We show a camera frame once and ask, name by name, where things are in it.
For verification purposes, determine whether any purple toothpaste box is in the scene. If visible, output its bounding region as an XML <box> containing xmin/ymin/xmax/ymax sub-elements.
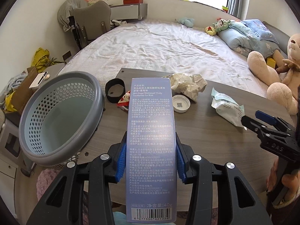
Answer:
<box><xmin>126</xmin><ymin>78</ymin><xmax>177</xmax><ymax>224</ymax></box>

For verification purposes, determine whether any grey perforated trash basket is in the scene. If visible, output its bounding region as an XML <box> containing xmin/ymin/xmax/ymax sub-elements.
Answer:
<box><xmin>19</xmin><ymin>71</ymin><xmax>105</xmax><ymax>167</ymax></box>

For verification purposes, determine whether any right hand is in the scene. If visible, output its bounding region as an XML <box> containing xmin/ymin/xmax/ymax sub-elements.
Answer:
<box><xmin>266</xmin><ymin>157</ymin><xmax>299</xmax><ymax>209</ymax></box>

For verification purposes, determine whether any light blue wipes packet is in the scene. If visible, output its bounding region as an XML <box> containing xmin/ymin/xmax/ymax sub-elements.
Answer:
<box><xmin>211</xmin><ymin>88</ymin><xmax>247</xmax><ymax>130</ymax></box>

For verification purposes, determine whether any large beige teddy bear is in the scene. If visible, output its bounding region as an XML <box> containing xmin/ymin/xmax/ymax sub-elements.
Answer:
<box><xmin>247</xmin><ymin>34</ymin><xmax>299</xmax><ymax>115</ymax></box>

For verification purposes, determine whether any yellow toy block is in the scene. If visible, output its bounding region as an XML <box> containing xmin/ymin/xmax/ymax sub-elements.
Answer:
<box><xmin>266</xmin><ymin>57</ymin><xmax>276</xmax><ymax>69</ymax></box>

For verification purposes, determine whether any blue floral pillow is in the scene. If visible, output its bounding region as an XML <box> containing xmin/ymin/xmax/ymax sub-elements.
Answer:
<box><xmin>241</xmin><ymin>19</ymin><xmax>279</xmax><ymax>44</ymax></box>

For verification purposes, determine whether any crumpled white tissue paper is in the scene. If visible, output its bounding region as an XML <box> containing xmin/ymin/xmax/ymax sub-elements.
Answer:
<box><xmin>166</xmin><ymin>73</ymin><xmax>207</xmax><ymax>103</ymax></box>

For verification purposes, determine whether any grey headboard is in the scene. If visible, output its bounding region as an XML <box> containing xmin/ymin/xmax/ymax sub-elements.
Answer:
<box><xmin>262</xmin><ymin>21</ymin><xmax>290</xmax><ymax>58</ymax></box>

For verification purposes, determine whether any white bottle cap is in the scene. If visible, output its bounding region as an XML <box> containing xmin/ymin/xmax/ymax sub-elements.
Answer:
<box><xmin>172</xmin><ymin>94</ymin><xmax>191</xmax><ymax>113</ymax></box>

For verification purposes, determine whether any rolled light blue quilt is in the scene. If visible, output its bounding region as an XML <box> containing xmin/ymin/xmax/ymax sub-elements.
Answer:
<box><xmin>218</xmin><ymin>22</ymin><xmax>280</xmax><ymax>58</ymax></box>

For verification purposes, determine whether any yellow red plush toy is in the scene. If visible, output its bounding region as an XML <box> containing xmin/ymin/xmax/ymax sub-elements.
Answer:
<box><xmin>204</xmin><ymin>26</ymin><xmax>217</xmax><ymax>36</ymax></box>

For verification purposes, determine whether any green plush toy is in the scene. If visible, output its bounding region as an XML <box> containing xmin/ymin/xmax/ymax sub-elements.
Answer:
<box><xmin>213</xmin><ymin>19</ymin><xmax>235</xmax><ymax>33</ymax></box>

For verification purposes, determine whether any bed with white sheet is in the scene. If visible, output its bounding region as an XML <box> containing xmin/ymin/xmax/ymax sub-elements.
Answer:
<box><xmin>61</xmin><ymin>20</ymin><xmax>267</xmax><ymax>97</ymax></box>

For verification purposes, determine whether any brown cardboard box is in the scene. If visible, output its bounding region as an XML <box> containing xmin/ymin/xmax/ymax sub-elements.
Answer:
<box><xmin>4</xmin><ymin>67</ymin><xmax>38</xmax><ymax>115</ymax></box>

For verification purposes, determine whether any small blue plush toy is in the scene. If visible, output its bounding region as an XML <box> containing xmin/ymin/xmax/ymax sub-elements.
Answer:
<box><xmin>175</xmin><ymin>17</ymin><xmax>194</xmax><ymax>28</ymax></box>

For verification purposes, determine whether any red snack wrapper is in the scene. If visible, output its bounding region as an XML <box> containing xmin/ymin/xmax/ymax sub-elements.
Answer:
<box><xmin>117</xmin><ymin>91</ymin><xmax>130</xmax><ymax>112</ymax></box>

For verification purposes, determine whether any white notepad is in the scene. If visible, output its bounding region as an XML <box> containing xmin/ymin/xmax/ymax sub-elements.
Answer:
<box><xmin>29</xmin><ymin>72</ymin><xmax>48</xmax><ymax>88</ymax></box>

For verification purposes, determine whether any black pen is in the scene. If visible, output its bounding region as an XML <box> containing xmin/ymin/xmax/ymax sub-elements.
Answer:
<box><xmin>35</xmin><ymin>72</ymin><xmax>48</xmax><ymax>85</ymax></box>

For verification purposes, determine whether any light blue blanket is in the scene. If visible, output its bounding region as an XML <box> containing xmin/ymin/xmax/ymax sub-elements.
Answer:
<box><xmin>0</xmin><ymin>73</ymin><xmax>27</xmax><ymax>106</ymax></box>

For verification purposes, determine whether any grey plastic stool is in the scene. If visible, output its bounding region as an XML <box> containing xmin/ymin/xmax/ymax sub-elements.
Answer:
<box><xmin>45</xmin><ymin>62</ymin><xmax>65</xmax><ymax>80</ymax></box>

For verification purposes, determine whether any yellow bag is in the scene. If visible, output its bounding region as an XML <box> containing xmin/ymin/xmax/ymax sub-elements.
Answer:
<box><xmin>31</xmin><ymin>47</ymin><xmax>58</xmax><ymax>73</ymax></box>

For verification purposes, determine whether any grey bedside shelf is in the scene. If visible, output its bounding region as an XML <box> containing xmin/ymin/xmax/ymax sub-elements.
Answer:
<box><xmin>110</xmin><ymin>4</ymin><xmax>148</xmax><ymax>20</ymax></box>

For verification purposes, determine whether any red box on shelf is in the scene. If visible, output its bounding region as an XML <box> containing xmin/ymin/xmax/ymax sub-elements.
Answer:
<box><xmin>123</xmin><ymin>0</ymin><xmax>143</xmax><ymax>5</ymax></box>

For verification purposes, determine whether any grey high chair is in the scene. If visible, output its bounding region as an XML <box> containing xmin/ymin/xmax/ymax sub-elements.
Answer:
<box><xmin>74</xmin><ymin>1</ymin><xmax>111</xmax><ymax>46</ymax></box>

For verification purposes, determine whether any grey cloth covered fan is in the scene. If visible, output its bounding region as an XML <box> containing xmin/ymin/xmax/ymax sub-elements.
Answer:
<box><xmin>57</xmin><ymin>0</ymin><xmax>88</xmax><ymax>32</ymax></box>

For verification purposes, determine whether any black tape ring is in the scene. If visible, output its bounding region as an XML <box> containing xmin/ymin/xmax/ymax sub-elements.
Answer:
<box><xmin>105</xmin><ymin>78</ymin><xmax>126</xmax><ymax>104</ymax></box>

